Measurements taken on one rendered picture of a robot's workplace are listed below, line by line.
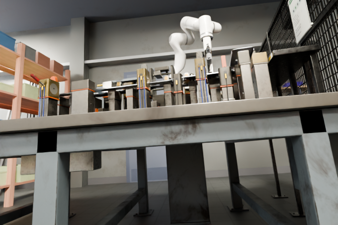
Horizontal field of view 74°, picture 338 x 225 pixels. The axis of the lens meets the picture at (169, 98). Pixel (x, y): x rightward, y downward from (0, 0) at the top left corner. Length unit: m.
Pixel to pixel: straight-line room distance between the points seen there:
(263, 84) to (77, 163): 1.01
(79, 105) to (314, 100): 1.22
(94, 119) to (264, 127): 0.53
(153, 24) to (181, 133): 4.49
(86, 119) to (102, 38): 4.55
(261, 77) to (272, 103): 0.61
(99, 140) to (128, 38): 4.39
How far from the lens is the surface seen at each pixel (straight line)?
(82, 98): 1.49
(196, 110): 0.69
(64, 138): 0.83
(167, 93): 1.44
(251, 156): 4.49
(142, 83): 1.32
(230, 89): 1.24
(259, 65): 1.36
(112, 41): 5.14
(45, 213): 0.88
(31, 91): 4.00
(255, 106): 0.72
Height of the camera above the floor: 0.57
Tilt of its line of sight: 13 degrees up
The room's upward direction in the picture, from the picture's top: 4 degrees counter-clockwise
